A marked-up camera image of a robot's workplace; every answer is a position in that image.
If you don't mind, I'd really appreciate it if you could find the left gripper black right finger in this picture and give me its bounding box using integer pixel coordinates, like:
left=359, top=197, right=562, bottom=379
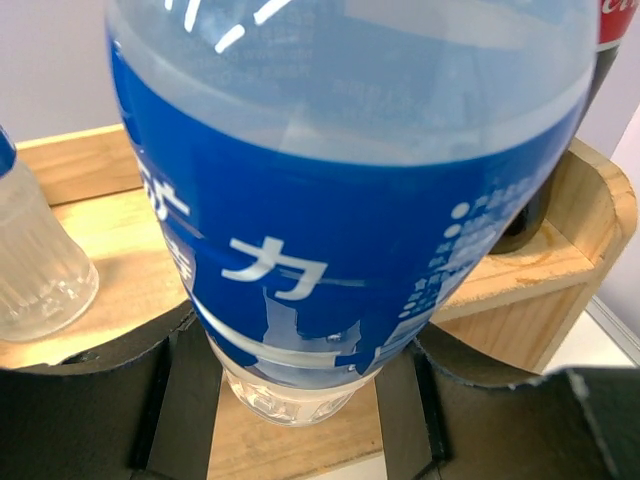
left=375, top=325, right=639, bottom=479

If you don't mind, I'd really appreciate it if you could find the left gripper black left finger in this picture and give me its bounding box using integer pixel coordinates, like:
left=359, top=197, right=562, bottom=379
left=1, top=302, right=221, bottom=479

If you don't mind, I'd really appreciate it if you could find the water bottle blue label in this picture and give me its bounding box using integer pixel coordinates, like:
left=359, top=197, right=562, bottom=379
left=1, top=132, right=99, bottom=342

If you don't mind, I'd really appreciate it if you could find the small water bottle blue cap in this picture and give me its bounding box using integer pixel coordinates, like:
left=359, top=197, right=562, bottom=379
left=105, top=1, right=600, bottom=426

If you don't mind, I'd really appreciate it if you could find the Coca-Cola bottle red label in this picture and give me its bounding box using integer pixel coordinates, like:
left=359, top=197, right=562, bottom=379
left=487, top=0, right=640, bottom=256

